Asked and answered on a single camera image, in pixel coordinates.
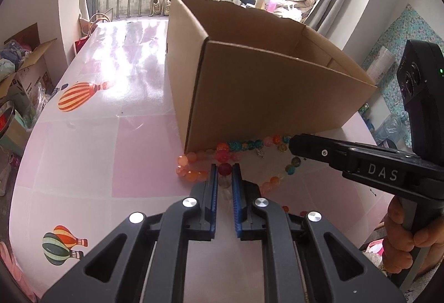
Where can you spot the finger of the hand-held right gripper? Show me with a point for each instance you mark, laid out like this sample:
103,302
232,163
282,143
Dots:
312,148

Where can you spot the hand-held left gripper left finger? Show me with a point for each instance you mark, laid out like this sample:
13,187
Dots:
213,205

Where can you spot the teal floral cloth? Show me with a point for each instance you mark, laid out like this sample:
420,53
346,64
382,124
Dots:
412,28

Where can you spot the white paper roll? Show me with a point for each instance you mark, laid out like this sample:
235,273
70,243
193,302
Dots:
380,63

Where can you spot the open printed cardboard box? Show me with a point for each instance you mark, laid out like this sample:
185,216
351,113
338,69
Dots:
34,74

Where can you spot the person's right hand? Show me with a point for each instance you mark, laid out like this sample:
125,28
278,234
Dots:
399,247

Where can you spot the large brown cardboard box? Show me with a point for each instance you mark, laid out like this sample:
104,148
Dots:
260,91

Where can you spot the clear plastic bag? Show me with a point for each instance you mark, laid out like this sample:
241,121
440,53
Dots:
388,129

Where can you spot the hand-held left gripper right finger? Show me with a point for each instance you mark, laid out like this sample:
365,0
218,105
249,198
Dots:
236,205

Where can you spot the green can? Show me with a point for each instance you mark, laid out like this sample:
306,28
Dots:
364,111

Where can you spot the metal bowl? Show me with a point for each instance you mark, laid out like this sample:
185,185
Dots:
7,122

